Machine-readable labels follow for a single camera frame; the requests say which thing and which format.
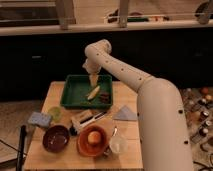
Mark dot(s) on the dark purple bowl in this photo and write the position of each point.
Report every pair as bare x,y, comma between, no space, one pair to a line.
56,139

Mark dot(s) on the dark brown object in tray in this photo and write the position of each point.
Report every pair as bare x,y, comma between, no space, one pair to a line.
105,97

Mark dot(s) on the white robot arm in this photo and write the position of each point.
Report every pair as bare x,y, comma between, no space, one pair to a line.
161,117

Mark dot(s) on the metal spoon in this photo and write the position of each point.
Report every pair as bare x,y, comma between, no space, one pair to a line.
108,150

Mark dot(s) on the yellow banana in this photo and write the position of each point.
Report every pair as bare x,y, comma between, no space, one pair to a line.
93,93

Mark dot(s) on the green plastic tray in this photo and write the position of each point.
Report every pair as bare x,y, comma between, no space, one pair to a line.
77,88

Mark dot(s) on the blue sponge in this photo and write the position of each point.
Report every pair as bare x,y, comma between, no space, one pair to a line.
40,119

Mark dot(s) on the orange bowl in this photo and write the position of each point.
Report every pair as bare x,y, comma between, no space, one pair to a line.
88,150

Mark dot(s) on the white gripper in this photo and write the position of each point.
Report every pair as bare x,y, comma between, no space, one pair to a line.
93,69

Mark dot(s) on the black handled knife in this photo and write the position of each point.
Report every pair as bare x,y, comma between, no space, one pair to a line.
93,118

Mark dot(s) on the black stand pole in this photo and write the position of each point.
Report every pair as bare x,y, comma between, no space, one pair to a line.
21,146

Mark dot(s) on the grey triangular cloth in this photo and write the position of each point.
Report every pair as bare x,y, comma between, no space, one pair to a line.
125,114

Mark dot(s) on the clear glass cup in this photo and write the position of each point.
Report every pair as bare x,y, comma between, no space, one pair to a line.
118,144

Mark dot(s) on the orange round fruit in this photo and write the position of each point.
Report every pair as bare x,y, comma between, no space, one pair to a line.
94,137

